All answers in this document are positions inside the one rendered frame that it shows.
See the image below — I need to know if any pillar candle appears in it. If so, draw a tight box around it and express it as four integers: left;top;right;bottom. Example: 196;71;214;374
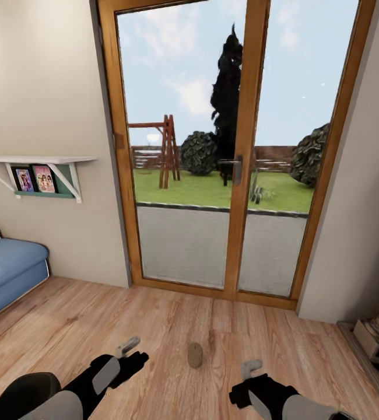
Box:
188;342;203;369

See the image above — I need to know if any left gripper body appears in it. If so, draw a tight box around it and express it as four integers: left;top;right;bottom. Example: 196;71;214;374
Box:
120;352;144;384

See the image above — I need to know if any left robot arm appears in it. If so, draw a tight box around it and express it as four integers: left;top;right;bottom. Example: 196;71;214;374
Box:
19;336;149;420

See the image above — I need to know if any cauldron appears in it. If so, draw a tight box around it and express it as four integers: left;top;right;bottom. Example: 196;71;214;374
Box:
0;372;61;420

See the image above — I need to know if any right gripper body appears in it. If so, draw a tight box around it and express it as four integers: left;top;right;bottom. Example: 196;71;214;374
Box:
232;377;253;410

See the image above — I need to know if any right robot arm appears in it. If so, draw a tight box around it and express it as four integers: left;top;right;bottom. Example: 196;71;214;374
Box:
230;358;360;420

